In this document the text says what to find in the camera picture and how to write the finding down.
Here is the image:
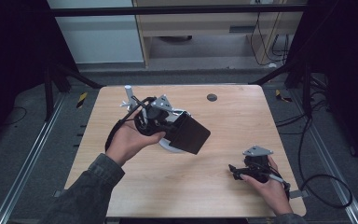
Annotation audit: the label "black horizontal bar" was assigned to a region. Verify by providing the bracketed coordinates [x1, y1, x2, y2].
[49, 4, 310, 18]

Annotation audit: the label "aluminium floor rail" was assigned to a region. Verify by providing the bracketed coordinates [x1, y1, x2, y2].
[0, 92, 67, 224]
[287, 89, 358, 224]

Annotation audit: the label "wooden desk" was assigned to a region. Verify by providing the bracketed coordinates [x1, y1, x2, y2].
[131, 0, 310, 68]

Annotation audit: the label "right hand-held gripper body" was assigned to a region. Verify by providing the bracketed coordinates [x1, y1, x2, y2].
[241, 145, 277, 185]

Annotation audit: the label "hanging black cables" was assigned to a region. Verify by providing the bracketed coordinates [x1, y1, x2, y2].
[249, 2, 291, 67]

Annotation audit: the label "person's right hand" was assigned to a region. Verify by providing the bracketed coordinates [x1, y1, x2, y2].
[240, 155, 294, 217]

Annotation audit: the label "thin black floor cable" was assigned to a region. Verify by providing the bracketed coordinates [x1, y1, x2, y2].
[5, 105, 28, 126]

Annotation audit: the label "white stand with hooks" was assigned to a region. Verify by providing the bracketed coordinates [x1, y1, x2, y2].
[119, 84, 188, 154]

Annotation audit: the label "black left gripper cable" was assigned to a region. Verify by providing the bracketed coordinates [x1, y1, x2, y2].
[103, 95, 157, 153]

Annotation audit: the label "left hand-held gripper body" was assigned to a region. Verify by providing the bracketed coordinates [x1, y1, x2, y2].
[132, 94, 181, 138]

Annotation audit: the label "black yellow striped tape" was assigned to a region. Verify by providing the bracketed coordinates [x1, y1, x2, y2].
[76, 91, 89, 109]
[274, 89, 294, 104]

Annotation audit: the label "person's left hand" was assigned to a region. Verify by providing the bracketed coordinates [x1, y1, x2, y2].
[104, 111, 167, 168]

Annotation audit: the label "white cabinet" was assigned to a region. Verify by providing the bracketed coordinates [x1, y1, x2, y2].
[46, 0, 145, 65]

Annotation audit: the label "black metal stand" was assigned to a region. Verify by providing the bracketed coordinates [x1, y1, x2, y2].
[256, 58, 314, 119]
[42, 59, 105, 123]

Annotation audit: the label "black looped floor cable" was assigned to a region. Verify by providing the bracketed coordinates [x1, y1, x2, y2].
[274, 102, 354, 210]

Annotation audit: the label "black wallet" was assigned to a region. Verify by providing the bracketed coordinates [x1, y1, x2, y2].
[162, 111, 212, 156]

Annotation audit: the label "grey right gripper cable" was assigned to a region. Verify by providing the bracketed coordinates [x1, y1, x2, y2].
[268, 172, 292, 200]

